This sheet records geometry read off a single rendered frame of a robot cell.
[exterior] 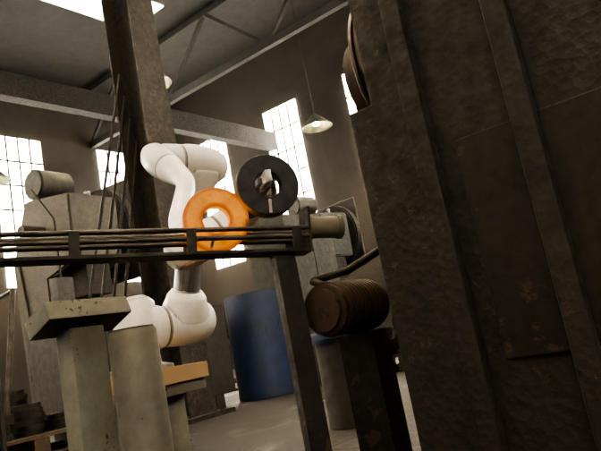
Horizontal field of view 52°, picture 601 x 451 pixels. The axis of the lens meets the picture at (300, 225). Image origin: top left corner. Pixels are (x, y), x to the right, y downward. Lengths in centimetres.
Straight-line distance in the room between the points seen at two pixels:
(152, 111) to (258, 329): 194
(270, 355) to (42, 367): 174
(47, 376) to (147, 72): 241
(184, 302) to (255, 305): 289
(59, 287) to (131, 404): 524
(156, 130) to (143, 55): 62
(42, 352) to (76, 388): 341
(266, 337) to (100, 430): 361
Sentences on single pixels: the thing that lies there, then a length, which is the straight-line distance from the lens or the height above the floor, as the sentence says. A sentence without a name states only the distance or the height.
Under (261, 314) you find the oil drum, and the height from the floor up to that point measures 68.
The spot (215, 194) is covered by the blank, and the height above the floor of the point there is 78.
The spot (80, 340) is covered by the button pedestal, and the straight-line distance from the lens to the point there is 169.
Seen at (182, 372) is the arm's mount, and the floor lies 38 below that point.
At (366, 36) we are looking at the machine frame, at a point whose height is 102.
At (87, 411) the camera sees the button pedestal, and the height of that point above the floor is 34.
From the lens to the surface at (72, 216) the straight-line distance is 699.
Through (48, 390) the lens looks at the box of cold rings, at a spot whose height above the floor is 40.
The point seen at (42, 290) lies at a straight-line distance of 731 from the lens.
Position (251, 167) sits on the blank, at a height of 83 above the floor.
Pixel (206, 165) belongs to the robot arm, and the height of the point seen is 109.
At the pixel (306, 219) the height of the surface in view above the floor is 69.
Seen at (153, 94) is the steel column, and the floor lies 247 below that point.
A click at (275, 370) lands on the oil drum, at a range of 522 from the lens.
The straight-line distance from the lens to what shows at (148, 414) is 156.
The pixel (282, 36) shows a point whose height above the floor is 605.
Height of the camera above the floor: 41
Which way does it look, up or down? 10 degrees up
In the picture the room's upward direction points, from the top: 11 degrees counter-clockwise
